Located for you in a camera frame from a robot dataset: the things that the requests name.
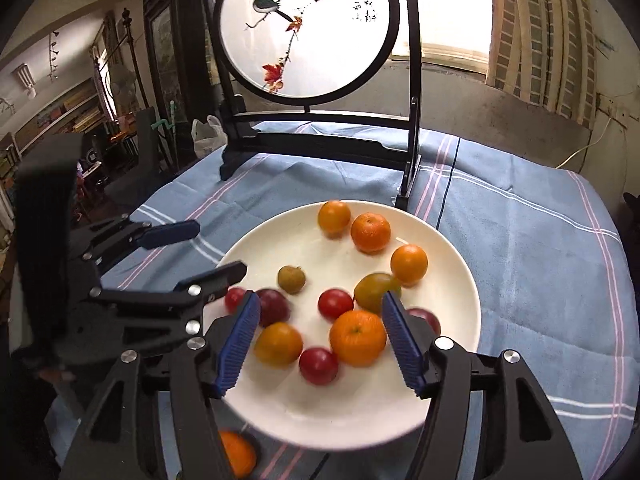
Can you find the bird painting table screen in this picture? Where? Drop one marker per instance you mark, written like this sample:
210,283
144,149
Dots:
320,147

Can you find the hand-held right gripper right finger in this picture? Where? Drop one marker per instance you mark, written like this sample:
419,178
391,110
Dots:
405,350

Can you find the wall outlet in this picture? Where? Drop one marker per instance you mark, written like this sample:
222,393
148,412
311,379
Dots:
614,109

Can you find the dark framed painting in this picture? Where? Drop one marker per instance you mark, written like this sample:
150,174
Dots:
165,60

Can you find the small yellow-green fruit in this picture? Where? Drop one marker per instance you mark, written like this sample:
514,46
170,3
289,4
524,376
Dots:
291,279

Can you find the bookshelf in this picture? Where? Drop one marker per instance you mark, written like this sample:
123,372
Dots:
60,115

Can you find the grey chair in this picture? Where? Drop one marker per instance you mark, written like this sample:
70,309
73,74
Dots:
145,160

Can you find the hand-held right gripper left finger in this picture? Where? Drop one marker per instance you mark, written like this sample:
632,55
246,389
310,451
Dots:
240,345

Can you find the bright window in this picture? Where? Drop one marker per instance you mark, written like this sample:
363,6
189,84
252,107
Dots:
450,5

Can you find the dark purple plum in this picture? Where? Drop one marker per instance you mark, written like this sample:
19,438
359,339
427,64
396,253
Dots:
274,306
426,319

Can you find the red cherry tomato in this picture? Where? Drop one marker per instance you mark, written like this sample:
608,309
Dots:
318,366
234,298
335,303

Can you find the beige checked curtain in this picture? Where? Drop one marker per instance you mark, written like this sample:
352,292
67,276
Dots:
540,35

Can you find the mop with green clamp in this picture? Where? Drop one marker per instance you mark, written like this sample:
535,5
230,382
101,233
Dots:
165,125

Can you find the blue striped tablecloth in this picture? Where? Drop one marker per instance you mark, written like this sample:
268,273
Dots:
525,260

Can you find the orange mandarin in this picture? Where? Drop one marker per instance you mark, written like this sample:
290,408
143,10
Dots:
334,217
237,452
370,231
278,343
358,337
409,264

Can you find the white round plate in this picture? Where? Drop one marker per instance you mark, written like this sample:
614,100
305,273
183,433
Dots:
310,410

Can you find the white plastic bag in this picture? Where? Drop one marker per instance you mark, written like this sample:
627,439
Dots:
207,135

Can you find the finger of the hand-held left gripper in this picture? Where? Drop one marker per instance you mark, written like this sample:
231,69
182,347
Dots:
170,233
215,280

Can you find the yellow-green oval fruit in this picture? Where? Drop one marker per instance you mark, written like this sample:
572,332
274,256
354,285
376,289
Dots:
372,290

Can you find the dark coat stand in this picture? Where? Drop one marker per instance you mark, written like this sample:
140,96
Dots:
125,35

